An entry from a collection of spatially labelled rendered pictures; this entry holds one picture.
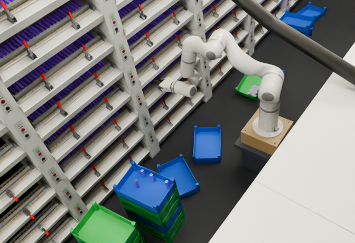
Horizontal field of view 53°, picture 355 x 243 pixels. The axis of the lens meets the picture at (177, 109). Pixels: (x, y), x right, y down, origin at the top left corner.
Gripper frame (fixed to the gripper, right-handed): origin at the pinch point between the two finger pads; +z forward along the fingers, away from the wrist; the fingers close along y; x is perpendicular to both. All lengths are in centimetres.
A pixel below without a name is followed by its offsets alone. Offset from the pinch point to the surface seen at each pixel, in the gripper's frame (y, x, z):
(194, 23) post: 42.6, 21.8, -5.7
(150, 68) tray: -2.6, 13.1, -0.7
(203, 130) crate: 14, -57, -12
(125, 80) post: -27.3, 23.0, -7.1
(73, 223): -100, -45, 6
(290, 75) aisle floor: 107, -63, -39
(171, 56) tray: 15.3, 11.6, -3.4
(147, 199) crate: -68, -23, -45
